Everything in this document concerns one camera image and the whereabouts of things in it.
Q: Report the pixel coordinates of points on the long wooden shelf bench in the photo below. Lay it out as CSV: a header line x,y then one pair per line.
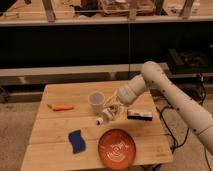
x,y
51,37

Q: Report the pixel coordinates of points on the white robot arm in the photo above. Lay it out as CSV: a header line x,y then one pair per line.
x,y
197,118

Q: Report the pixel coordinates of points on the clear plastic bottle white cap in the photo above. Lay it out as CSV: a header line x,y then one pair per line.
x,y
107,115

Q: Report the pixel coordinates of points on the translucent plastic cup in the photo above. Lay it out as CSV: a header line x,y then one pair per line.
x,y
96,100

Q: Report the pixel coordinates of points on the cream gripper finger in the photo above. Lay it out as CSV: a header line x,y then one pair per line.
x,y
111,100
119,110

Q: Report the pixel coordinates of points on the orange bowl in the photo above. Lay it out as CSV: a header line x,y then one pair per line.
x,y
116,149

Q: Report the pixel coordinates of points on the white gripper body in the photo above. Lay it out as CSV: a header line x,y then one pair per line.
x,y
129,92

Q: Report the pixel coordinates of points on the black equipment on shelf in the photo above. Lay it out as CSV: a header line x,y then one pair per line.
x,y
190,61

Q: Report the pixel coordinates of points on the orange carrot toy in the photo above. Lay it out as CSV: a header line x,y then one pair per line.
x,y
60,107

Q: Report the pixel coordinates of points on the blue sponge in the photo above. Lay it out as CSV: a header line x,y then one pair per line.
x,y
77,141

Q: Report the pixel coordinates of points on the black and white snack bar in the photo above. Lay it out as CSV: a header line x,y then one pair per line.
x,y
139,115

